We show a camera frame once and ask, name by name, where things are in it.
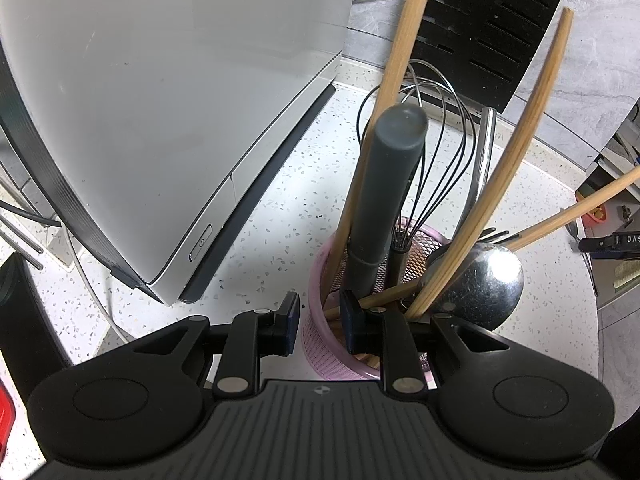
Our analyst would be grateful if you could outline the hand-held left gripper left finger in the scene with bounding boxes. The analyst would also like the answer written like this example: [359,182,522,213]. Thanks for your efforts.
[132,290,302,395]

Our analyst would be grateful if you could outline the wooden chopstick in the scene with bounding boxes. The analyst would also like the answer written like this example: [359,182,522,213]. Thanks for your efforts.
[324,165,640,321]
[327,0,439,311]
[405,7,575,321]

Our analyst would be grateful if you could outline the black slotted knife block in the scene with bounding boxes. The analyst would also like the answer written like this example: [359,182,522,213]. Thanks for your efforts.
[400,0,572,114]

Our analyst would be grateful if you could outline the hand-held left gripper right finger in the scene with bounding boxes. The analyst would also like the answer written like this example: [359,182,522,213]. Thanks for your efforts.
[339,289,512,393]

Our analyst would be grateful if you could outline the wooden handle steel ladle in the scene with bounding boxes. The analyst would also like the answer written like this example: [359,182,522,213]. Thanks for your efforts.
[424,241,525,332]

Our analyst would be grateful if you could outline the pink mesh utensil holder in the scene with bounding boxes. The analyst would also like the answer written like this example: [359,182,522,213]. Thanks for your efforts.
[301,216,451,380]

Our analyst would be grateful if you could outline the gray handle kitchen tool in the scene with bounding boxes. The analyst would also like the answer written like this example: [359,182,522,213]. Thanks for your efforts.
[347,105,430,307]

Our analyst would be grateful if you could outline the pink plastic bowl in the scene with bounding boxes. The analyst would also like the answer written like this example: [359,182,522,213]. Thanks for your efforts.
[575,195,609,224]

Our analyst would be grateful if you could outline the white charging cable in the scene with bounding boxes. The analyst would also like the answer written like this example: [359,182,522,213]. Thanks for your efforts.
[66,230,134,344]

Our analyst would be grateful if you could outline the steel wire whisk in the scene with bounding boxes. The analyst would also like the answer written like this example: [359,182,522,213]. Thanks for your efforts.
[358,60,477,257]

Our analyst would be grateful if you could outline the white black countertop appliance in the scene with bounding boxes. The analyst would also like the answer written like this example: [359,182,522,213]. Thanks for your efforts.
[0,0,364,307]

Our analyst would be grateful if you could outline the thin metal rod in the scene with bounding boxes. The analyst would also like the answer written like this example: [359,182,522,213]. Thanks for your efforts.
[0,240,41,269]
[0,222,44,254]

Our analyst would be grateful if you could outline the steel tongs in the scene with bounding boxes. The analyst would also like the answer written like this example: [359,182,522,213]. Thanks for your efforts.
[452,107,499,242]

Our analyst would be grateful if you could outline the black power cable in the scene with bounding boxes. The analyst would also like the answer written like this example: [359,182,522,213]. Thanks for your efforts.
[0,200,62,229]

